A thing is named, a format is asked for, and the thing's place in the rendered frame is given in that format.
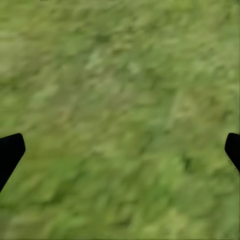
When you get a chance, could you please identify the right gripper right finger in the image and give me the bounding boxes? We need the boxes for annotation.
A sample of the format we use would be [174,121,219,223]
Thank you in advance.
[224,132,240,172]

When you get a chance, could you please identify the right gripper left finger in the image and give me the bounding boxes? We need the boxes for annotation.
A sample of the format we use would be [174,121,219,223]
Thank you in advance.
[0,133,26,192]

